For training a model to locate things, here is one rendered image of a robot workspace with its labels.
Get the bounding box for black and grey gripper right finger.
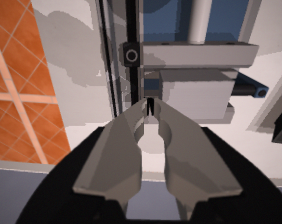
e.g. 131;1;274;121
150;96;282;224

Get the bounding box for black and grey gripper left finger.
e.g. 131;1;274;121
15;97;150;224

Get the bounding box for grey metal block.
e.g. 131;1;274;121
158;69;235;119

